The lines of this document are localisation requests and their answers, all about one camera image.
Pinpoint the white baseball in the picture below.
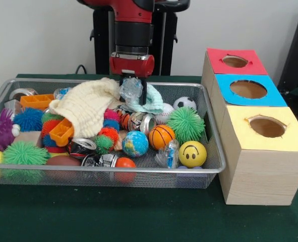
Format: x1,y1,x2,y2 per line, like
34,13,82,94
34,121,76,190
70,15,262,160
155,102,175,125

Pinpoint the wooden box with three holes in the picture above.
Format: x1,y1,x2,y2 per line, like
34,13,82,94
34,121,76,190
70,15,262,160
201,47,298,206

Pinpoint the small soccer ball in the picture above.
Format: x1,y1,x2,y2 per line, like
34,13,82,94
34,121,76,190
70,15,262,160
173,97,197,111

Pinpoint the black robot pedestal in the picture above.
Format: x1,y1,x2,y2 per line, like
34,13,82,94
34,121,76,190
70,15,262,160
89,0,191,76

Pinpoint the cream waffle cloth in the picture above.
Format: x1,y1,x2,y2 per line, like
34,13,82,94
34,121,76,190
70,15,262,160
48,77,122,139

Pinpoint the mint green waffle cloth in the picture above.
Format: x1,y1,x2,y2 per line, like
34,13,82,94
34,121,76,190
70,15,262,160
125,84,164,114

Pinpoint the clear plastic bottle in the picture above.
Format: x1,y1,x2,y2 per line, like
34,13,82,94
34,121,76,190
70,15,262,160
118,77,144,104

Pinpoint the dark green table cloth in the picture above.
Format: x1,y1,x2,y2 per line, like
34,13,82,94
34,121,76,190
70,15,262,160
0,73,298,242

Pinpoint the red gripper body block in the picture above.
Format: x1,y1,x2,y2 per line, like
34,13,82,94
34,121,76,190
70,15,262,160
109,54,155,78

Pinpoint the small orange basketball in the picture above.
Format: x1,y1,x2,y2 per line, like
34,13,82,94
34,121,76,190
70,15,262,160
148,125,176,151

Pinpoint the blue globe ball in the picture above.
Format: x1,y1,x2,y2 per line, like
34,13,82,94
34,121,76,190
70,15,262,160
122,130,149,158

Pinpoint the clear mesh bin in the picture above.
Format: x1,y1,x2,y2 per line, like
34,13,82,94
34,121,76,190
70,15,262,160
0,78,226,189

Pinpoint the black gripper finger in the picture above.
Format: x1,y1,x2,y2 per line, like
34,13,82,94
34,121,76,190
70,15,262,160
136,75,148,105
119,73,130,88

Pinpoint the yellow plastic ball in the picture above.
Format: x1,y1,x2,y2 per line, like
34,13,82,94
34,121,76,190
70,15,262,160
178,140,207,168

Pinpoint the green spiky rubber ball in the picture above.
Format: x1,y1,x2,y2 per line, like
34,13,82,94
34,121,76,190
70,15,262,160
166,106,205,146
3,141,50,166

